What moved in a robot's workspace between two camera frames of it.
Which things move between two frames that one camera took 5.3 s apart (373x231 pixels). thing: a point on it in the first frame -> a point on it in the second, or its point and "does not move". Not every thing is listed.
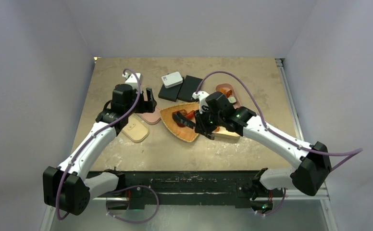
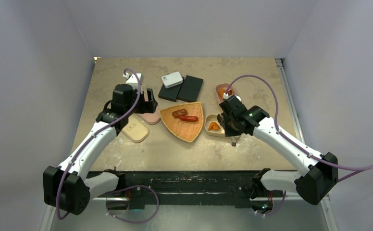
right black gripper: [202, 126] -> [229, 132]
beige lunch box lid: [136, 130] does not move
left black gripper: [146, 106] does not move
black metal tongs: [190, 122] -> [221, 118]
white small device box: [171, 79] does not move
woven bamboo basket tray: [184, 133] does not move
